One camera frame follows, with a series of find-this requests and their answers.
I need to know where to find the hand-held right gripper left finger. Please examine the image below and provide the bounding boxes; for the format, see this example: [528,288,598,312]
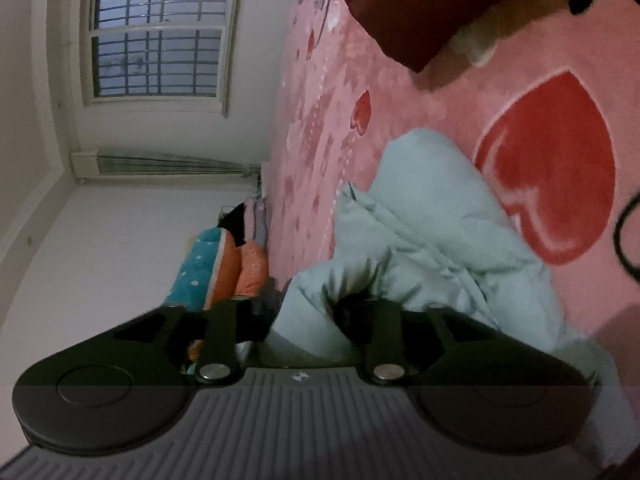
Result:
[112,296,273,387]

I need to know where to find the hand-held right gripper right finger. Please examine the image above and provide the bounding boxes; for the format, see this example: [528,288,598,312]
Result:
[332,299,503,386]

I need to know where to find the light green padded jacket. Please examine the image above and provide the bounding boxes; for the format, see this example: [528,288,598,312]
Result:
[235,128,628,468]

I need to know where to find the teal dotted pillow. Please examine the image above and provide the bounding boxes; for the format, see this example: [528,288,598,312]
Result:
[162,227,242,313]

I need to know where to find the orange pillow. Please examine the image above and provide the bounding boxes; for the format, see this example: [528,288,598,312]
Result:
[234,241,271,297]

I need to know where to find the pink heart-print blanket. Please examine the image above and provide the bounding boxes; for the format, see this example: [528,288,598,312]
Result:
[267,0,640,341]

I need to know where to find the barred window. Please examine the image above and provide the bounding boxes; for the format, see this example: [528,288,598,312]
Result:
[80,0,246,117]

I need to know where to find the dark red cloth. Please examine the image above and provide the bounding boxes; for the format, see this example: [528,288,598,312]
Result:
[330,0,546,75]

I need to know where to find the black cable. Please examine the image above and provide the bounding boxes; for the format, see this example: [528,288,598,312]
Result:
[613,195,640,281]

